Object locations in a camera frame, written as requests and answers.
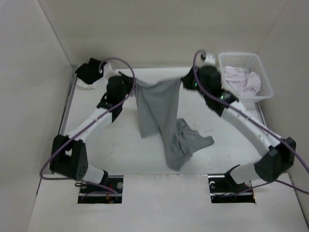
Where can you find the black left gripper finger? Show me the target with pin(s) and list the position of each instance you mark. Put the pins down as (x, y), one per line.
(126, 79)
(116, 112)

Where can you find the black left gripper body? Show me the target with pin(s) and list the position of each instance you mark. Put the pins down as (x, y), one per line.
(128, 87)

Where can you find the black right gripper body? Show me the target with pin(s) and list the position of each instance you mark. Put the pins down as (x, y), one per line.
(204, 87)

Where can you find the grey tank top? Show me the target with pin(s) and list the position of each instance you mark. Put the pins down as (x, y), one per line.
(163, 134)

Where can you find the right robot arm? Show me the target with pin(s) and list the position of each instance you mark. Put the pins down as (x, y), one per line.
(276, 153)

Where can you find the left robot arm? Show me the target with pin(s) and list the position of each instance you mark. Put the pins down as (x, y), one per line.
(69, 154)

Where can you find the folded black tank top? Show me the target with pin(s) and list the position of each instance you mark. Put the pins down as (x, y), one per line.
(90, 72)

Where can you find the folded white tank top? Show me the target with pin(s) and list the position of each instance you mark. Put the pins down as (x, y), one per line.
(84, 86)

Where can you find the pink tank top in basket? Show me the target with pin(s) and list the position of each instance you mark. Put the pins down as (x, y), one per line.
(244, 84)

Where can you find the white plastic laundry basket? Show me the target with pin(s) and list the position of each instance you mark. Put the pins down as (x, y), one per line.
(249, 62)

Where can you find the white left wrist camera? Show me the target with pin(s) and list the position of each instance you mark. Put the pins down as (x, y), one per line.
(107, 71)

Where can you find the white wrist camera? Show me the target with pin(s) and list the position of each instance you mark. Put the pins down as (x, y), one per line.
(208, 59)
(107, 71)

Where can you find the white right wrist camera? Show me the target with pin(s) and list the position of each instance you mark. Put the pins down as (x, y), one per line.
(208, 59)

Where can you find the left metal table rail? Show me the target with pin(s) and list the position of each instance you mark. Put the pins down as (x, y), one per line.
(69, 98)

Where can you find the metal table rail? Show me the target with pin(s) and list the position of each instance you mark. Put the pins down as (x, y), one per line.
(260, 113)
(69, 98)

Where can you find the right metal table rail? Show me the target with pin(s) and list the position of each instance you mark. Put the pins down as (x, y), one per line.
(260, 113)

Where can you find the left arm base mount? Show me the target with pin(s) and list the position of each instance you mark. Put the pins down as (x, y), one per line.
(111, 194)

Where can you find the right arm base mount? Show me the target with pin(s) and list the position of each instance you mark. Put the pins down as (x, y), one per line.
(221, 191)

